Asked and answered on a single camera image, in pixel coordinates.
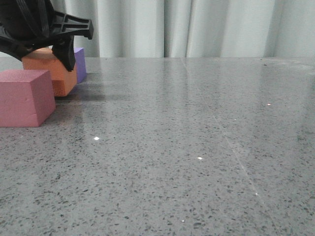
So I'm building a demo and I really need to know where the pale green curtain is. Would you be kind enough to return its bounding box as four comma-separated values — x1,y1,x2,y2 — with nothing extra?
53,0,315,58

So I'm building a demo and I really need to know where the orange foam block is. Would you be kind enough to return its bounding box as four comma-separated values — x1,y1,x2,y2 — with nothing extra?
22,48,77,97

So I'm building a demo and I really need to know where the black ribbed gripper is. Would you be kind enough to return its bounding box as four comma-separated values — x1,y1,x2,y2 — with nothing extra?
0,0,94,71

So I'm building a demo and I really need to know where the pink foam cube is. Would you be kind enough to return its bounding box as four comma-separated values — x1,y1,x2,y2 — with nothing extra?
0,69,56,127

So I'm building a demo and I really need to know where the purple foam cube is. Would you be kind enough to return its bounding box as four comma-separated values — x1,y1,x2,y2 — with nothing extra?
74,47,87,84

